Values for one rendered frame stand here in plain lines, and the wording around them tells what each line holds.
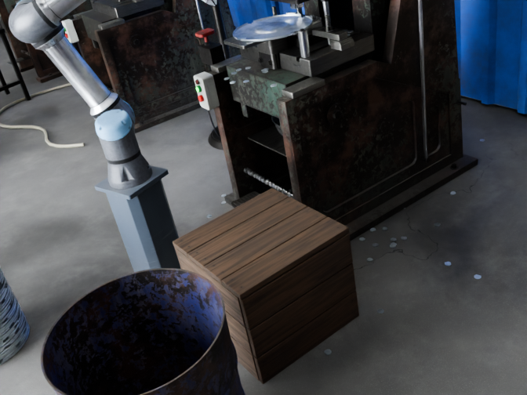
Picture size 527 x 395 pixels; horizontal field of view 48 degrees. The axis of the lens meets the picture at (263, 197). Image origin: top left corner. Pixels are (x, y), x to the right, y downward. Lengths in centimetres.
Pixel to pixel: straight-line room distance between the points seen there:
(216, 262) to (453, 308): 77
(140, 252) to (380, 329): 87
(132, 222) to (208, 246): 38
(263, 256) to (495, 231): 97
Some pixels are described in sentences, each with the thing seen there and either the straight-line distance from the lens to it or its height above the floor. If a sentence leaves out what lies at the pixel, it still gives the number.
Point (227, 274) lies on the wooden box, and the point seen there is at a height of 35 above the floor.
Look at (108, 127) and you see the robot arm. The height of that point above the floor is 67.
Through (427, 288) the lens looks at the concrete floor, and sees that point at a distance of 208.
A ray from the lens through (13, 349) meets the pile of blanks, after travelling 229.
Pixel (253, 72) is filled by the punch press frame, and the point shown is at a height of 64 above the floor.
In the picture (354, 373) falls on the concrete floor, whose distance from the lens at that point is 183.
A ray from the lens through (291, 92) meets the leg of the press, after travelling 199.
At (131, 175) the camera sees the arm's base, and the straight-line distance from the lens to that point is 203.
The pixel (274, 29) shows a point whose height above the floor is 79.
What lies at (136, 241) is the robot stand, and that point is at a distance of 215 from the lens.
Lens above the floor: 136
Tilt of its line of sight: 30 degrees down
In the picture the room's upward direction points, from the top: 12 degrees counter-clockwise
